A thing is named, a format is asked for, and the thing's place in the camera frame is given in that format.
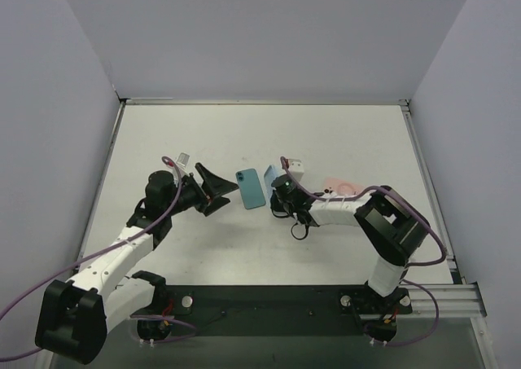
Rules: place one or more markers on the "aluminium front rail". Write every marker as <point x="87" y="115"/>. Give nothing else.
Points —
<point x="453" y="300"/>

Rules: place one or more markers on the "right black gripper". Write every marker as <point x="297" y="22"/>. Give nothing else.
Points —
<point x="278" y="200"/>

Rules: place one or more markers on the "light blue phone case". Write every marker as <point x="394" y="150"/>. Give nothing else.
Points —
<point x="271" y="173"/>

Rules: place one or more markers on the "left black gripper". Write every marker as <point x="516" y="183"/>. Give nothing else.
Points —
<point x="202" y="194"/>

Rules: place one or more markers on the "pink phone case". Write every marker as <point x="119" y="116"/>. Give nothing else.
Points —
<point x="341" y="187"/>

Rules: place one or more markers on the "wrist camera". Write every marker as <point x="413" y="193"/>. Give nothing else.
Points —
<point x="296" y="168"/>
<point x="182" y="160"/>

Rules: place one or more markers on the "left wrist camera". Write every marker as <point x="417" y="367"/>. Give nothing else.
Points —
<point x="182" y="160"/>

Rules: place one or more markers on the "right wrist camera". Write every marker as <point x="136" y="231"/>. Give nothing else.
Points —
<point x="296" y="168"/>

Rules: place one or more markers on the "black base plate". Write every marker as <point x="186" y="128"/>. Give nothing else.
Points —
<point x="179" y="311"/>

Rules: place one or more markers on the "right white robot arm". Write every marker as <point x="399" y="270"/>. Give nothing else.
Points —
<point x="395" y="229"/>

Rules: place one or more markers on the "teal phone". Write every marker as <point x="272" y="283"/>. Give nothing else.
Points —
<point x="250" y="189"/>

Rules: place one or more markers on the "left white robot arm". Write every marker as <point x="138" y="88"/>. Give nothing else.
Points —
<point x="77" y="315"/>

